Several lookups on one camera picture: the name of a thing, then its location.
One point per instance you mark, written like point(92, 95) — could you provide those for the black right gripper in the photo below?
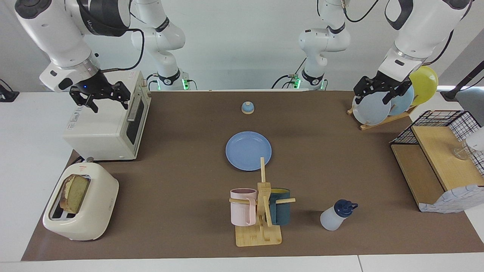
point(96, 85)

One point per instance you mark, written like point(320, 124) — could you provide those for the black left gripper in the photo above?
point(383, 83)

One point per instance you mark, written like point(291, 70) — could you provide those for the toasted bread slice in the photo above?
point(75, 192)

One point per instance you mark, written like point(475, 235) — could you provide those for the translucent bottle navy cap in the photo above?
point(332, 219)

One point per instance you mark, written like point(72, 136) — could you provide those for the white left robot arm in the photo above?
point(416, 34)

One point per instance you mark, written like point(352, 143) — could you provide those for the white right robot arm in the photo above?
point(56, 34)

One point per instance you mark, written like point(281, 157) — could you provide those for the grey plate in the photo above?
point(372, 111)

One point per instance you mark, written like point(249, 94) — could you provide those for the light blue plate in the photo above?
point(402, 104)

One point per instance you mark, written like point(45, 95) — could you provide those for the wooden plate rack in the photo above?
point(378, 122)

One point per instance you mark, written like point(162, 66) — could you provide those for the yellow plate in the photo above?
point(425, 83)

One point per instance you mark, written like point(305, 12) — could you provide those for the blue round plate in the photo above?
point(245, 149)

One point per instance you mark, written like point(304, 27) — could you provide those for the white toaster oven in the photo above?
point(102, 132)

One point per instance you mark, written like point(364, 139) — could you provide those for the black clamp base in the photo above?
point(7, 96)

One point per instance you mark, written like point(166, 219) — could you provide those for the clear glass cup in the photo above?
point(461, 154)

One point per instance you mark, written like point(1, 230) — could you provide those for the cream two-slot toaster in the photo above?
point(94, 204)

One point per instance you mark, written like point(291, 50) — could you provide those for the brown table mat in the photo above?
point(181, 189)

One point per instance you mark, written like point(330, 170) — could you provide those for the white patterned cloth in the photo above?
point(453, 200)

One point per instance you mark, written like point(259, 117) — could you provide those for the small blue call bell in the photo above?
point(247, 108)

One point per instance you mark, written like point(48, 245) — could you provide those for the teal mug yellow inside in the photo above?
point(281, 213)

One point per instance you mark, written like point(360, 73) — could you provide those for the pink mug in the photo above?
point(242, 213)

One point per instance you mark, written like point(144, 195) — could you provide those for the wooden mug tree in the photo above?
point(261, 236)

